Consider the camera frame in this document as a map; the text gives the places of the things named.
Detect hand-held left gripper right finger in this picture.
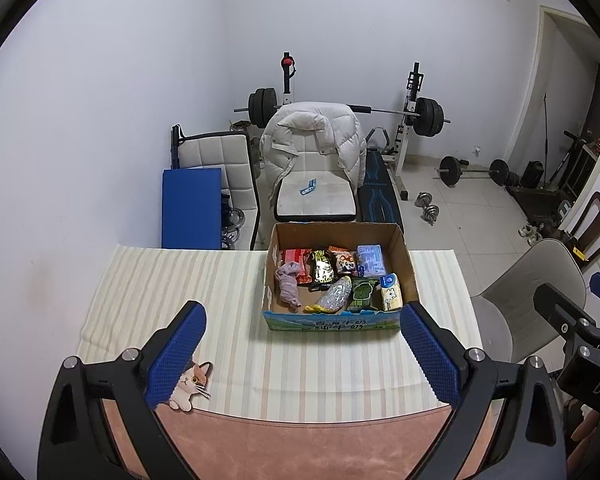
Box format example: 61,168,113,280
400,302,567,480

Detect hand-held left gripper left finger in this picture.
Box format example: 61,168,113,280
36,300,207,480

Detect yellow tissue pack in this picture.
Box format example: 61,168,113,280
377,272,404,312

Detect green snack packet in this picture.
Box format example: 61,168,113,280
347,276,381,312

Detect cardboard box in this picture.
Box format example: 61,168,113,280
261,222,421,334

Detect light blue tissue pack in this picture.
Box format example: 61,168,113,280
356,244,386,278

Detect yellow silver snack packet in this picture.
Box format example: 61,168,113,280
304,276,353,313

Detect panda print snack packet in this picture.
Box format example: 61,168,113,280
328,246,359,276

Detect black wipe packet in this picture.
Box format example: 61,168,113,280
307,247,337,293

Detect red snack packet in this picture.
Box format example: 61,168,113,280
281,248,313,286

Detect person's right hand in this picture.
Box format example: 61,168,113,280
569,402,598,480

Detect grey shell chair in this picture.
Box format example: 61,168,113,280
470,238,588,363

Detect striped pink cat tablecloth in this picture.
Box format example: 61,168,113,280
75,244,483,480

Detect black kick scooter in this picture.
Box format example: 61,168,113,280
545,130,596,196

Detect black bag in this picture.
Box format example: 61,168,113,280
521,161,543,188

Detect chrome weight plates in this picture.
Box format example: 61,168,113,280
222,205,246,248

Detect blue folded mat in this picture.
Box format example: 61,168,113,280
161,167,223,250

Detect black blue weight bench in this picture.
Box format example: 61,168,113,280
357,127,406,233

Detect black pole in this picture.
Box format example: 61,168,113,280
542,92,551,171

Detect short barbell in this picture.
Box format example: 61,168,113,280
435,156,511,188

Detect white padded chair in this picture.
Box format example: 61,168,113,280
272,140,357,223

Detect white quilted chair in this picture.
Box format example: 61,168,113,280
171,125,261,251

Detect barbell with black plates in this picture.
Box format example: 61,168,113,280
233,87,452,137

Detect white puffer jacket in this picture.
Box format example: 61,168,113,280
258,102,367,208

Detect white squat rack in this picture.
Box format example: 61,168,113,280
280,51,426,201

